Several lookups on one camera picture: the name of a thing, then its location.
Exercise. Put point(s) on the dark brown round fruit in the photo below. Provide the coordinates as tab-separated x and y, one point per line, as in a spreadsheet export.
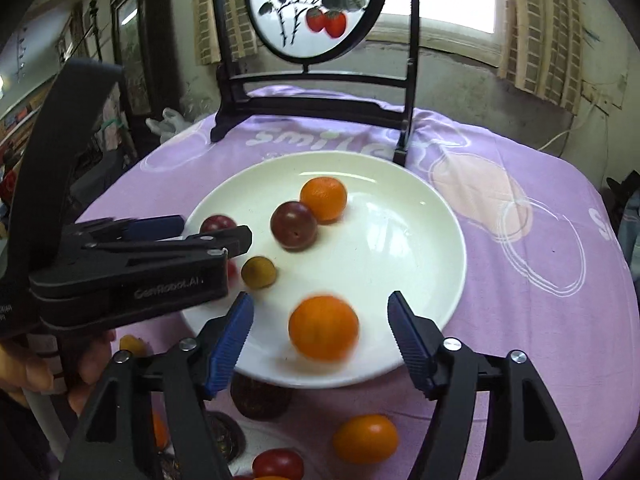
260	399

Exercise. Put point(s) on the round painted screen black stand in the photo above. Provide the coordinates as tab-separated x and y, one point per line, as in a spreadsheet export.
310	5

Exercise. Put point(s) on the blue grey cloth pile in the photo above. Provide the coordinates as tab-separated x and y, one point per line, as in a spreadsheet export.
627	220

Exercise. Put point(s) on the white round plate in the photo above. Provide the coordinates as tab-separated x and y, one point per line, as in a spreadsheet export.
380	260

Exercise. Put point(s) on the small yellow-orange fruit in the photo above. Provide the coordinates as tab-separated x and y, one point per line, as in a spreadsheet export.
132	346

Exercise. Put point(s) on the white plastic bag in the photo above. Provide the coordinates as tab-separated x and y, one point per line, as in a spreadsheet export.
167	122

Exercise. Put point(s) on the dark purple plum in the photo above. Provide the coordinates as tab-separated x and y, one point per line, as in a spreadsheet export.
293	225

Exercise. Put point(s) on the yellow-green round fruit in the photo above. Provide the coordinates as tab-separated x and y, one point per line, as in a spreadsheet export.
258	272

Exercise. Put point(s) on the red plum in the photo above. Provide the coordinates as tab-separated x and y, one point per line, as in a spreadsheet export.
217	222
277	464

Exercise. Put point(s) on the dark wooden cabinet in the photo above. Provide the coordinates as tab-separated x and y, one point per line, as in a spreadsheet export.
135	45

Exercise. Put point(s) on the dark ridged round fruit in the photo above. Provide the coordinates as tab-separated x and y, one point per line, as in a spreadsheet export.
226	435

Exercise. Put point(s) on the beige striped curtain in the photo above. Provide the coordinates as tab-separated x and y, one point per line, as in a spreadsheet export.
227	10
542	25

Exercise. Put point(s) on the orange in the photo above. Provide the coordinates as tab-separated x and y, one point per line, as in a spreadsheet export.
323	199
366	438
324	328

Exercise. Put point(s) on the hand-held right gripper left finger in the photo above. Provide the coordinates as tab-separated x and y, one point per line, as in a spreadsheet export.
229	347

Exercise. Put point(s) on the person's left hand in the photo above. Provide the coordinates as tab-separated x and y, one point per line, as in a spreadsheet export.
27	370

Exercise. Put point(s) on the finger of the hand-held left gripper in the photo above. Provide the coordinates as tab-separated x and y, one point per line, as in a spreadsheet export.
155	227
220	241

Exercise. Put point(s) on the purple printed tablecloth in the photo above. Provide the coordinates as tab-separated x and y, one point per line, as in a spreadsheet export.
500	310

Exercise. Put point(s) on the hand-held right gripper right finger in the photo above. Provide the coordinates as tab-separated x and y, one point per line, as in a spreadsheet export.
409	345

